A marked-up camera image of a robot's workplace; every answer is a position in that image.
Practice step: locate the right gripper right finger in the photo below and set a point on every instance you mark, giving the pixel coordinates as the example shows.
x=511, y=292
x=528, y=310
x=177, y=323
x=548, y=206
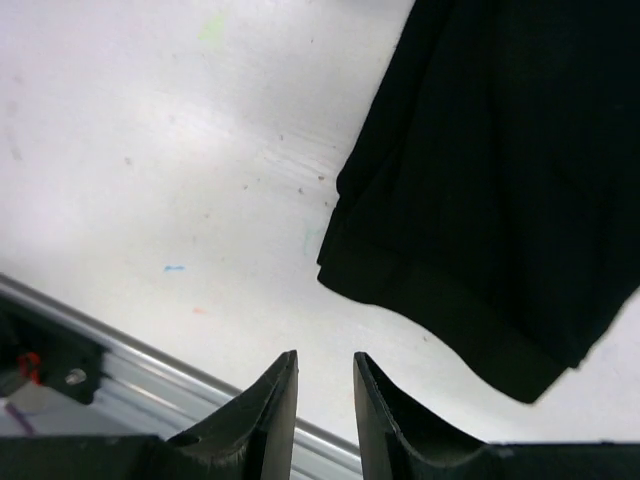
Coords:
x=399, y=438

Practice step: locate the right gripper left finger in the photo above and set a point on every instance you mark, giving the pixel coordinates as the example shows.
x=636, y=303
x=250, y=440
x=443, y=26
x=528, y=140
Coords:
x=252, y=435

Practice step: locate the black underwear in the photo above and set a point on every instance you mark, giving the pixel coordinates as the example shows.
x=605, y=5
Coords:
x=492, y=195

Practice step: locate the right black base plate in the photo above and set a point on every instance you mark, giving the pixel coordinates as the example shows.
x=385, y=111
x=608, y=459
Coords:
x=37, y=350

